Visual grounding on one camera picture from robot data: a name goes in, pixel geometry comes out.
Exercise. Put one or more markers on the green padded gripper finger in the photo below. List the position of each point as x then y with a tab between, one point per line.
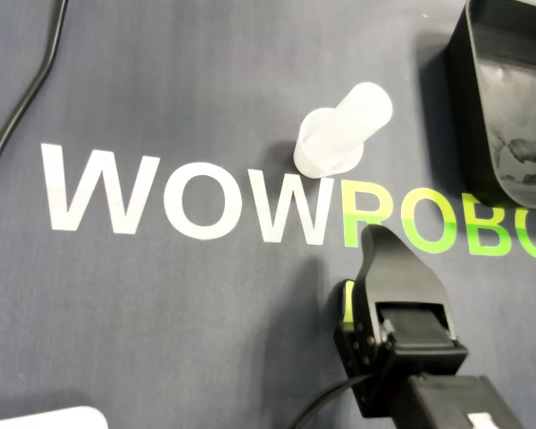
347	304

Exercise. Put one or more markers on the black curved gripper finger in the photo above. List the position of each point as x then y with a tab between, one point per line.
397	277

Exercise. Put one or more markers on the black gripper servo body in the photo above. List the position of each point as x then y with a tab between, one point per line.
424	353

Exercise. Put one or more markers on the white translucent plastic tube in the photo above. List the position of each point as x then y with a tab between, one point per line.
362	116

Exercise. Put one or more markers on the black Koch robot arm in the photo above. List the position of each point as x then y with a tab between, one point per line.
446	402

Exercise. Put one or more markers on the white translucent plastic cup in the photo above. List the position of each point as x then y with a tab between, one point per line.
315	163

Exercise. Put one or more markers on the dark grey printed mat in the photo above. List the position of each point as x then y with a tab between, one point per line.
161	313

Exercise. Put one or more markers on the black plastic tray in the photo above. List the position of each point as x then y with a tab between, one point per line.
518	89

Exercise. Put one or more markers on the white desk lamp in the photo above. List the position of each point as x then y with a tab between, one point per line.
49	420

